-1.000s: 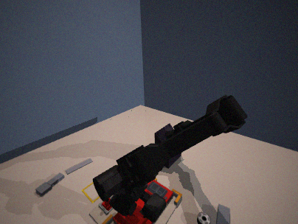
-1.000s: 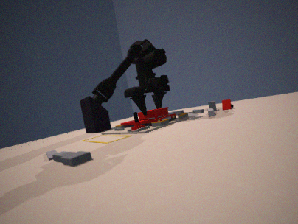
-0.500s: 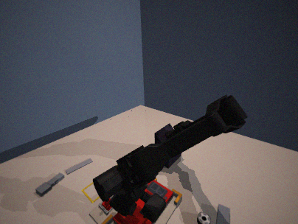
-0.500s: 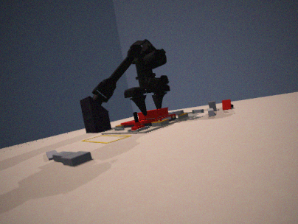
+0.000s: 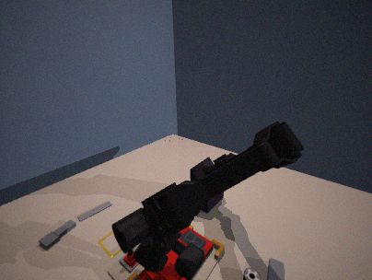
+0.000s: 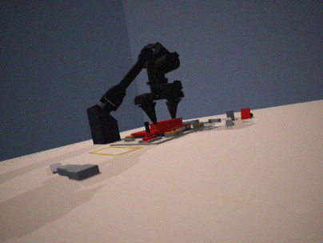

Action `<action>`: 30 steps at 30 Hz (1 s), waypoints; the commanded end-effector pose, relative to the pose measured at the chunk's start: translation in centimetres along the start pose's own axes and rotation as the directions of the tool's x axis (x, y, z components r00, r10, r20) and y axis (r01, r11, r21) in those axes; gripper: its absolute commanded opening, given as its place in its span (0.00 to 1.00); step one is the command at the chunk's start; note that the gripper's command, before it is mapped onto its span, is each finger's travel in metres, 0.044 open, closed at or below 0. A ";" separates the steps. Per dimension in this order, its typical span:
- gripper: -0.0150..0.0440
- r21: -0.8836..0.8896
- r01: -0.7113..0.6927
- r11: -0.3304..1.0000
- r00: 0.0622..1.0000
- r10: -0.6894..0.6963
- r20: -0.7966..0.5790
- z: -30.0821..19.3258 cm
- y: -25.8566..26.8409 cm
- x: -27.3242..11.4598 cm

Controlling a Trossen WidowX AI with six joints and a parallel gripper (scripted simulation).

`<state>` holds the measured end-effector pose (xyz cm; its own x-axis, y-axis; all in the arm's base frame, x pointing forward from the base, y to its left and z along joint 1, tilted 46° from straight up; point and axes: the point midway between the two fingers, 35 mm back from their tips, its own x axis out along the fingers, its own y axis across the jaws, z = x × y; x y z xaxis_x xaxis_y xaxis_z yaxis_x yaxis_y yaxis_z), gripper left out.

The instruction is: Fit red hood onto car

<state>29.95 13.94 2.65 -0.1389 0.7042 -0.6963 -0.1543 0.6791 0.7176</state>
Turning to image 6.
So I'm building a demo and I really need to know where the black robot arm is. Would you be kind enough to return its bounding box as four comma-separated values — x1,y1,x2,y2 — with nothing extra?
99,42,183,114

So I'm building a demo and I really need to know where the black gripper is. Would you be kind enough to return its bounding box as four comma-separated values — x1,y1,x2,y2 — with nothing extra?
134,75,184,125

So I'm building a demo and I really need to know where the red block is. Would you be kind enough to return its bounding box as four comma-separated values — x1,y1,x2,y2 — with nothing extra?
241,108,253,119

